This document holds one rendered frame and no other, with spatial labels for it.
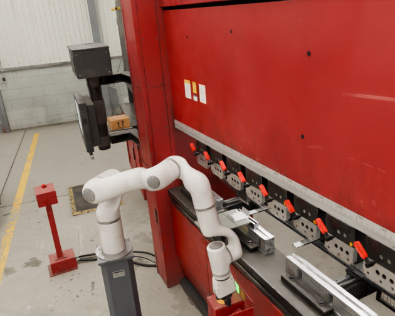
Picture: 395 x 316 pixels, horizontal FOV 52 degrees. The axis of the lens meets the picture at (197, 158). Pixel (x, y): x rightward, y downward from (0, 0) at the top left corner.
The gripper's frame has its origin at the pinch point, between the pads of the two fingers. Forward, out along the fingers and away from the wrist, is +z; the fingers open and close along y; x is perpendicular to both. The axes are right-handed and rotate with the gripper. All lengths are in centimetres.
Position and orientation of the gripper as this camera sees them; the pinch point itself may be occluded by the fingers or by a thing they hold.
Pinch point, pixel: (227, 301)
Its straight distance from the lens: 200.8
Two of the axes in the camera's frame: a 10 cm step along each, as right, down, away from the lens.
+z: 2.0, 9.1, 3.6
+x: 4.1, 2.6, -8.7
